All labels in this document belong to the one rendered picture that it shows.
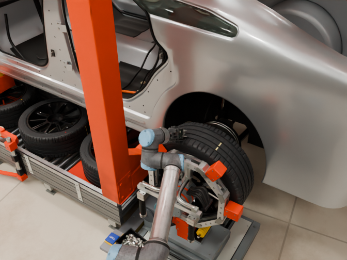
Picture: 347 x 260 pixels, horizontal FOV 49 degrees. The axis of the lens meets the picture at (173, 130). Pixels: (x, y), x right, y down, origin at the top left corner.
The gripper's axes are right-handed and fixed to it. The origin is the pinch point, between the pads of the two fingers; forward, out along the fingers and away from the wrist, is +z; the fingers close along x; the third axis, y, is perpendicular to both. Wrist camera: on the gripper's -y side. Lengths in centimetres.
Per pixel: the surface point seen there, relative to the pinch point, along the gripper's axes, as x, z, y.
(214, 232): -80, 55, -10
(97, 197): -58, 11, -92
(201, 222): -58, 13, 6
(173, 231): -80, 37, -35
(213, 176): -22.6, -6.3, 25.7
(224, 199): -36.6, 1.2, 29.0
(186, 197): -37.8, -5.0, 6.4
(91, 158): -28, 17, -106
